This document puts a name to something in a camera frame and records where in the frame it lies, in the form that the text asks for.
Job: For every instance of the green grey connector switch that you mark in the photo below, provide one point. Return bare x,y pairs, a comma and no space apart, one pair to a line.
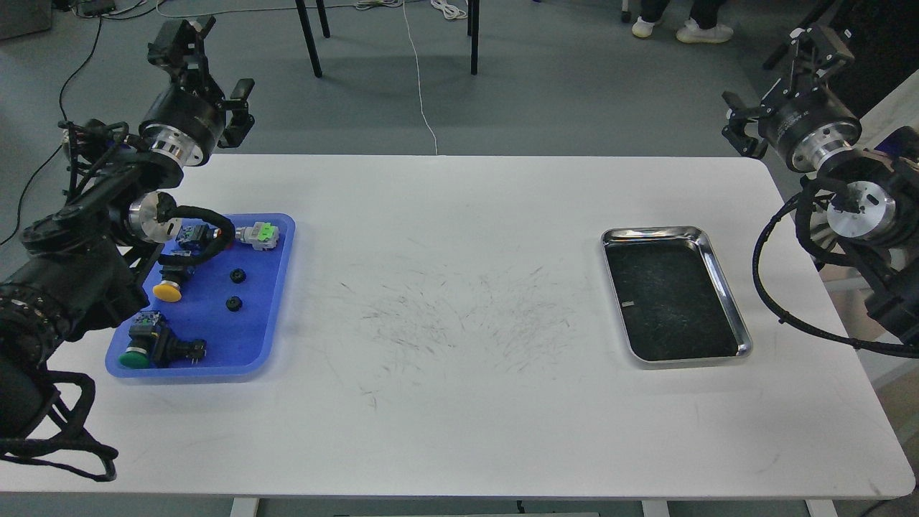
261,236

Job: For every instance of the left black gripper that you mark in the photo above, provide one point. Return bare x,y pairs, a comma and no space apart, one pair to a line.
187,121

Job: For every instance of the left white sneaker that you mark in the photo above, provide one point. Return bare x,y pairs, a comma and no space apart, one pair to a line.
643,28

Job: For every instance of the black chair leg right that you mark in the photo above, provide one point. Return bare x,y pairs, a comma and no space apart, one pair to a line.
473,29

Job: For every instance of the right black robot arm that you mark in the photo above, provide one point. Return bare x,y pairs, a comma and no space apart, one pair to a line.
860,210

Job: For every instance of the white sneaker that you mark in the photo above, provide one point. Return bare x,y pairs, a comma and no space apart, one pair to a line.
643,28
692,33

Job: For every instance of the yellow push button switch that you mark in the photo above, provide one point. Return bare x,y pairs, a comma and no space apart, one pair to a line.
172,280

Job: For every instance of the green push button switch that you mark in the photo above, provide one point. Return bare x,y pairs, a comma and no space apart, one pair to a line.
146,341

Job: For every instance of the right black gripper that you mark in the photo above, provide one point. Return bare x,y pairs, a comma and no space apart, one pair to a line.
799,117

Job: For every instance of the silver metal tray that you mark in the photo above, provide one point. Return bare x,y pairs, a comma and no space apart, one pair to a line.
673,298

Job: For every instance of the black switch module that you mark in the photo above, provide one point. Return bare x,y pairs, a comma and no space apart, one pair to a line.
170,348

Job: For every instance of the right white sneaker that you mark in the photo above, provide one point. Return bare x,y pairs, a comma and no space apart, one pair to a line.
692,33

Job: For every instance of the black gear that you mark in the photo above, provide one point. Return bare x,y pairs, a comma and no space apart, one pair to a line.
233,304
237,276

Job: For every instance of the red push button switch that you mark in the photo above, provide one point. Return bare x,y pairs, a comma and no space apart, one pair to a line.
193,240

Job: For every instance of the black chair leg left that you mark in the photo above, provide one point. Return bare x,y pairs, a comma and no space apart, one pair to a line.
308,37

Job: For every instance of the black chair leg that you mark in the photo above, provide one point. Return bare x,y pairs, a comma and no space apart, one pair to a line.
473,29
308,37

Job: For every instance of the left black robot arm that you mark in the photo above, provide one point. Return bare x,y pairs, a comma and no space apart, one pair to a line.
87,262

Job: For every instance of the blue plastic tray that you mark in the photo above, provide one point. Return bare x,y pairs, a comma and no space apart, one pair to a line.
238,343

